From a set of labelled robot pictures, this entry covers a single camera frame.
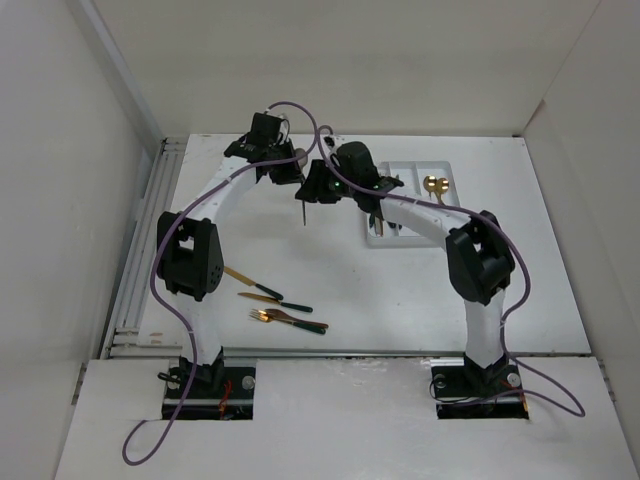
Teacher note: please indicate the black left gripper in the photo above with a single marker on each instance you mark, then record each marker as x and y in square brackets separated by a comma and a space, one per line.
[292, 175]

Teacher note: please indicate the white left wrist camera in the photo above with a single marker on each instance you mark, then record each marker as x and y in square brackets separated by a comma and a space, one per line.
[284, 128]

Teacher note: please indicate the aluminium rail frame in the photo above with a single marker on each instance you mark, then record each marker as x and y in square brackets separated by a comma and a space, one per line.
[123, 322]

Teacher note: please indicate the silver spoon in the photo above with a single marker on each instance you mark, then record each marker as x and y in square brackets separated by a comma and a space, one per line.
[302, 157]

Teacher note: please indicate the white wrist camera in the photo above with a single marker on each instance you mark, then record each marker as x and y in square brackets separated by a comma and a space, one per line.
[332, 143]
[284, 128]

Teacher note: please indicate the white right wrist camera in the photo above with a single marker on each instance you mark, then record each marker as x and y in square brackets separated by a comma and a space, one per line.
[332, 143]

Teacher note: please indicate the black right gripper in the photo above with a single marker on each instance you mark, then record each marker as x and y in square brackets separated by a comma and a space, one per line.
[313, 188]

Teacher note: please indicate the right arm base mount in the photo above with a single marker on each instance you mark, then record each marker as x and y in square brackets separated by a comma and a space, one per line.
[457, 398]

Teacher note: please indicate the gold spoon green handle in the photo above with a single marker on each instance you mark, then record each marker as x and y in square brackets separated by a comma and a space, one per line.
[430, 184]
[440, 189]

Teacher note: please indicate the white three-slot cutlery tray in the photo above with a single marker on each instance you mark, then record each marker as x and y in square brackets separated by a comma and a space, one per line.
[423, 226]

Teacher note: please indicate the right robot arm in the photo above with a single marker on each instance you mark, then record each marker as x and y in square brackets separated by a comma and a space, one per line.
[479, 260]

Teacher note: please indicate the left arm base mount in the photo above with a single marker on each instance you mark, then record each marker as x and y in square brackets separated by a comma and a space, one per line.
[219, 392]

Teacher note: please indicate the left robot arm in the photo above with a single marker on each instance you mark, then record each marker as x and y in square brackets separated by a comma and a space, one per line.
[189, 262]

